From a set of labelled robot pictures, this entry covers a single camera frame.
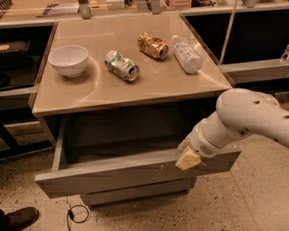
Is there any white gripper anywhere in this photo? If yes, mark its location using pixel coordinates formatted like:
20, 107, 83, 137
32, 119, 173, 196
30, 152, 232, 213
175, 120, 223, 170

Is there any grey top drawer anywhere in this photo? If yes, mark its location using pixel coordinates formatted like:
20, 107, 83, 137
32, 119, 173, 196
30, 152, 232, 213
36, 118, 240, 198

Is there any grey drawer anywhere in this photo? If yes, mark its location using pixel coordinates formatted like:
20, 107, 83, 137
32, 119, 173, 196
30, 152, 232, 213
36, 118, 240, 198
80, 177, 197, 207

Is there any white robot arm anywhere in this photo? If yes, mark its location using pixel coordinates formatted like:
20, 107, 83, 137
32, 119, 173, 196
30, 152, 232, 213
175, 89, 289, 170

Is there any grey bottom drawer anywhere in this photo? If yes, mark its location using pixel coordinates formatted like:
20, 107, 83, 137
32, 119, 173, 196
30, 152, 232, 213
80, 177, 197, 207

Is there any grey drawer cabinet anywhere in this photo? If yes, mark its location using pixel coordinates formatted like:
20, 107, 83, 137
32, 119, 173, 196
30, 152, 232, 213
27, 13, 235, 208

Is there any clear plastic water bottle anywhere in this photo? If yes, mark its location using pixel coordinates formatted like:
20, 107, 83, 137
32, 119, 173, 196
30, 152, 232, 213
171, 36, 202, 74

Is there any crushed green soda can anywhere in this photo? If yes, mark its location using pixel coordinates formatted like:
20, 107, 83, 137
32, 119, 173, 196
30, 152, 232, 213
104, 50, 140, 82

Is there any crushed orange soda can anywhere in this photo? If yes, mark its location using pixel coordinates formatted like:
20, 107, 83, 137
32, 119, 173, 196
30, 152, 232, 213
138, 33, 169, 61

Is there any white bowl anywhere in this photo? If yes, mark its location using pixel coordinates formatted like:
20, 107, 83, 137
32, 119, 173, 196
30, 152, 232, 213
48, 45, 89, 78

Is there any white pole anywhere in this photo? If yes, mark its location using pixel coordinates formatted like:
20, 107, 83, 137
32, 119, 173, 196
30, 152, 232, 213
219, 0, 239, 65

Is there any purple white paper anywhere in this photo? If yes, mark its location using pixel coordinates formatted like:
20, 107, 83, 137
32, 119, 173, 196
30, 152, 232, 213
42, 3, 80, 16

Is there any black cable on floor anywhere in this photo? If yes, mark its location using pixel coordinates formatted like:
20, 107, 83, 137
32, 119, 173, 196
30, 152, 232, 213
64, 195, 91, 231

